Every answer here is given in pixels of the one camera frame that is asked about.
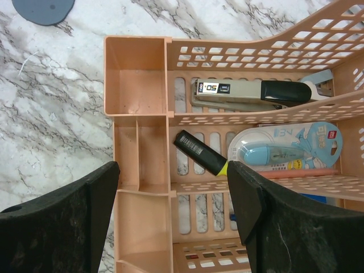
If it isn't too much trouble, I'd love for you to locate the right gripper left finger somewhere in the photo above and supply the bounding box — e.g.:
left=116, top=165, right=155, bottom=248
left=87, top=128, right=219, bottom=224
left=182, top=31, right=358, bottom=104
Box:
left=1, top=161, right=120, bottom=272

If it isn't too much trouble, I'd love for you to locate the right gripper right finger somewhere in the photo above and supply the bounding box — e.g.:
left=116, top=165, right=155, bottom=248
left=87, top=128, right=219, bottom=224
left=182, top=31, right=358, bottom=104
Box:
left=227, top=161, right=363, bottom=272

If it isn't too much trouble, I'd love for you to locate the peach plastic desk organizer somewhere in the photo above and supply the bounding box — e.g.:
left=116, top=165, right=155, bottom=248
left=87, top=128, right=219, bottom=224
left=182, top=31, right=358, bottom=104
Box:
left=104, top=1, right=363, bottom=272

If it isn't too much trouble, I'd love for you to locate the blue round coaster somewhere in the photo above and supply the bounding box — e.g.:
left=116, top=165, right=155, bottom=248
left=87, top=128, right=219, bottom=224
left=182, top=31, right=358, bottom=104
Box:
left=12, top=0, right=75, bottom=26

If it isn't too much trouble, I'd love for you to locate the blue flat item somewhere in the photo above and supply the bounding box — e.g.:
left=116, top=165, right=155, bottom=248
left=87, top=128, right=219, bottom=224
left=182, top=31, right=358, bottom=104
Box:
left=301, top=193, right=336, bottom=206

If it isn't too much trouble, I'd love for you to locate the white correction tape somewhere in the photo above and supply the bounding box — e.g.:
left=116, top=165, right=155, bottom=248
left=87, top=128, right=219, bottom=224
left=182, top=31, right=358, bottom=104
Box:
left=227, top=122, right=343, bottom=171

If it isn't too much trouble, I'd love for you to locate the black yellow highlighter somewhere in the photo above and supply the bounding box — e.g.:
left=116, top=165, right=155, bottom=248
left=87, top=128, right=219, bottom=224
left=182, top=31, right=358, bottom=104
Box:
left=173, top=130, right=228, bottom=176

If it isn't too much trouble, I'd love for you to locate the grey stapler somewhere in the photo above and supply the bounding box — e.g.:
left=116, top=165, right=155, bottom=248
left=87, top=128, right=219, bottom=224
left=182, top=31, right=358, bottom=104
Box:
left=191, top=78, right=312, bottom=112

